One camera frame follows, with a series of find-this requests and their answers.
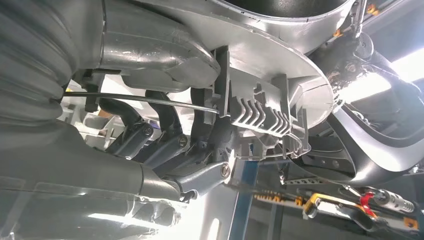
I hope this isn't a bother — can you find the black white robot body shell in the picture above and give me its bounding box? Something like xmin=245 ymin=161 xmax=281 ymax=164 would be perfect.
xmin=286 ymin=31 xmax=424 ymax=188

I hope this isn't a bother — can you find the silver threaded connector red clip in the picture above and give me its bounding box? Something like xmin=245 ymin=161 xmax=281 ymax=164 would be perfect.
xmin=359 ymin=188 xmax=416 ymax=215

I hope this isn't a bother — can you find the safety tether with metal swivel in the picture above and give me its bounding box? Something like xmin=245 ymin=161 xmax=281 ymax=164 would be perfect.
xmin=326 ymin=0 xmax=380 ymax=89

